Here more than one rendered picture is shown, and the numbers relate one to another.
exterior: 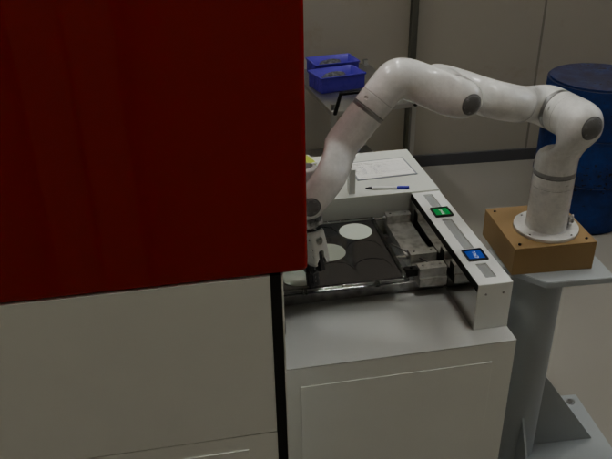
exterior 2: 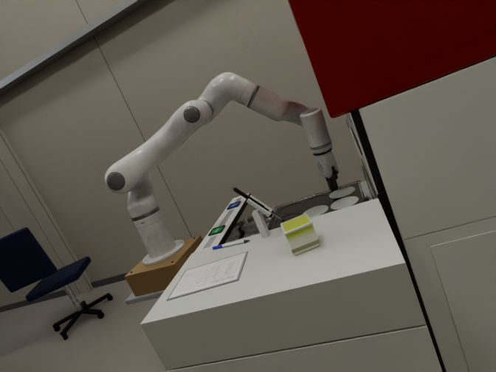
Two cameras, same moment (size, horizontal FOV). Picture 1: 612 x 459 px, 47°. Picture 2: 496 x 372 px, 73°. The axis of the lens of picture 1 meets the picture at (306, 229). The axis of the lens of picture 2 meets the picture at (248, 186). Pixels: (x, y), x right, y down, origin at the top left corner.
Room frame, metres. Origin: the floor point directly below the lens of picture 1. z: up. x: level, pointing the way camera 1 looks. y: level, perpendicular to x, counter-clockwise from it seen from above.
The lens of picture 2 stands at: (2.89, 0.32, 1.34)
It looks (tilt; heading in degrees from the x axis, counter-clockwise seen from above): 12 degrees down; 208
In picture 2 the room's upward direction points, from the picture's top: 23 degrees counter-clockwise
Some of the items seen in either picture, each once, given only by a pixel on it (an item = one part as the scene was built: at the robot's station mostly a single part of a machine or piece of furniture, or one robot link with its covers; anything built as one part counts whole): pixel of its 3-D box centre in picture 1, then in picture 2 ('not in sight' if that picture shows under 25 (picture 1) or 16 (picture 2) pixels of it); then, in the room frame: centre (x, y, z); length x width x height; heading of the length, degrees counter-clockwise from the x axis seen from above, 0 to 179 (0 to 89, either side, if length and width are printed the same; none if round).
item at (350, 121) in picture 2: (257, 258); (361, 148); (1.55, 0.12, 1.02); 0.81 x 0.03 x 0.40; 10
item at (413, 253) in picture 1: (422, 254); (253, 225); (1.77, -0.34, 0.89); 0.08 x 0.03 x 0.03; 100
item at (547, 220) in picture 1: (549, 200); (155, 234); (1.88, -0.72, 1.01); 0.19 x 0.19 x 0.18
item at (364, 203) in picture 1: (332, 195); (277, 279); (2.18, -0.09, 0.89); 0.62 x 0.35 x 0.14; 100
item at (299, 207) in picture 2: (328, 252); (315, 212); (1.78, -0.06, 0.90); 0.34 x 0.34 x 0.01; 10
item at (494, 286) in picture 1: (454, 253); (232, 232); (1.78, -0.43, 0.89); 0.55 x 0.09 x 0.14; 10
